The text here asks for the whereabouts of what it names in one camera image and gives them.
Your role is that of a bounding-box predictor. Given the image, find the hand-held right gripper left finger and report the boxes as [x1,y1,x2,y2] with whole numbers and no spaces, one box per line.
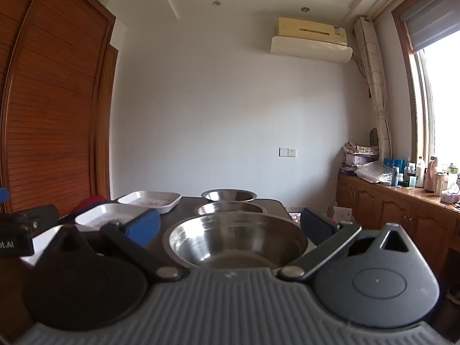
[34,208,190,284]

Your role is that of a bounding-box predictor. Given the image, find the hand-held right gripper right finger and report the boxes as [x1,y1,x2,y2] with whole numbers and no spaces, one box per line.
[276,208,414,284]

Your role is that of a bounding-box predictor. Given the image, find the white floral square plate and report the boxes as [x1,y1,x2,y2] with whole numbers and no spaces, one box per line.
[117,191,181,214]
[75,203,153,231]
[20,225,74,267]

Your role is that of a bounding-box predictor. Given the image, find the large steel bowl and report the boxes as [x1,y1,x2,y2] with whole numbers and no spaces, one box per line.
[162,211,316,271]

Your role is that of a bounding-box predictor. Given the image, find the medium steel bowl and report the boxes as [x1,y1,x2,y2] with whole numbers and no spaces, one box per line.
[194,201,267,217]

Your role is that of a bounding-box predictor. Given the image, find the small steel bowl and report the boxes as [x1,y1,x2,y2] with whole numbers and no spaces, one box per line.
[201,189,257,203]

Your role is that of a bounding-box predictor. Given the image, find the white paper box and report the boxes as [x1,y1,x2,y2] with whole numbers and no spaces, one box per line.
[332,206,354,223]

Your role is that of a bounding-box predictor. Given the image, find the pink box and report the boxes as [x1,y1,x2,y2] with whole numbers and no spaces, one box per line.
[345,154,379,166]

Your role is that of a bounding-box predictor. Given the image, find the wooden cabinet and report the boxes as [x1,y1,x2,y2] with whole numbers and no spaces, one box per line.
[337,172,460,277]

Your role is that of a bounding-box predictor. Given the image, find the patterned cloth bundle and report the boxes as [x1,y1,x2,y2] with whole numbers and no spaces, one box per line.
[342,142,379,156]

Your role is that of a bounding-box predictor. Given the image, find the row of toiletry bottles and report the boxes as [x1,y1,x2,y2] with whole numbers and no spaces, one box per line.
[383,156,426,188]

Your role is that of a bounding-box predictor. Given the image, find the wooden slatted wardrobe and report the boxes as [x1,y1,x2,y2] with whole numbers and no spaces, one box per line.
[0,0,119,220]

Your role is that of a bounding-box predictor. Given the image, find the pink thermos jug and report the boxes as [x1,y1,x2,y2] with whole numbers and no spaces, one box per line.
[424,156,438,192]

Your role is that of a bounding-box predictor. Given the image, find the white kettle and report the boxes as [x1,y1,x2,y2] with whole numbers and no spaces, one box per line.
[434,171,449,196]

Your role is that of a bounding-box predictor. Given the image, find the white tissue box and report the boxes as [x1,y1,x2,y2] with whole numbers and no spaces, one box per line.
[440,183,460,204]

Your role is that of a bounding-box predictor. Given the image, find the patterned beige curtain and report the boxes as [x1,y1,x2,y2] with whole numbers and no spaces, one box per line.
[354,16,392,162]

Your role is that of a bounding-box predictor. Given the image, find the grey window blind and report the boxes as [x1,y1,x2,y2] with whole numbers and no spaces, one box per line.
[400,0,460,53]

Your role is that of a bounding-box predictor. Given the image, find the cream wall air conditioner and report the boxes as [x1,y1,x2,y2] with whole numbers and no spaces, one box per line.
[270,17,353,64]

